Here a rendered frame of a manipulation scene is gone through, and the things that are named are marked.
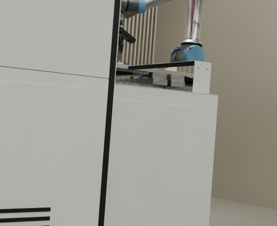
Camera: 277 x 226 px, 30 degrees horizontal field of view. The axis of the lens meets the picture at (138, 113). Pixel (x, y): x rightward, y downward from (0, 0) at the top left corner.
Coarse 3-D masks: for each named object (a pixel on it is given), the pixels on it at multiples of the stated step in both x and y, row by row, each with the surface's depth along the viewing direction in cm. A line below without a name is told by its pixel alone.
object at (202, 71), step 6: (198, 66) 225; (204, 66) 226; (210, 66) 228; (198, 72) 225; (204, 72) 226; (210, 72) 228; (198, 78) 225; (204, 78) 227; (210, 78) 228; (198, 84) 225; (204, 84) 227; (198, 90) 225; (204, 90) 227
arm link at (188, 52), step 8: (192, 0) 280; (200, 0) 280; (192, 8) 280; (200, 8) 280; (192, 16) 279; (200, 16) 280; (192, 24) 279; (200, 24) 281; (192, 32) 279; (200, 32) 282; (184, 40) 281; (192, 40) 278; (184, 48) 279; (192, 48) 275; (200, 48) 277; (176, 56) 286; (184, 56) 276; (192, 56) 276; (200, 56) 277
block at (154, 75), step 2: (152, 72) 234; (154, 72) 235; (156, 72) 235; (152, 74) 234; (154, 74) 235; (156, 74) 235; (158, 74) 236; (160, 74) 236; (162, 74) 237; (164, 74) 237; (166, 74) 238; (152, 76) 234; (154, 76) 235; (156, 76) 235; (158, 76) 236; (160, 76) 236; (162, 76) 237; (164, 76) 238; (166, 76) 238; (160, 78) 236; (162, 78) 237; (164, 78) 238; (166, 78) 238
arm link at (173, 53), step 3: (174, 48) 292; (177, 48) 290; (171, 51) 294; (174, 51) 292; (177, 51) 290; (171, 54) 294; (174, 54) 291; (171, 57) 293; (174, 57) 289; (171, 60) 293; (174, 60) 289
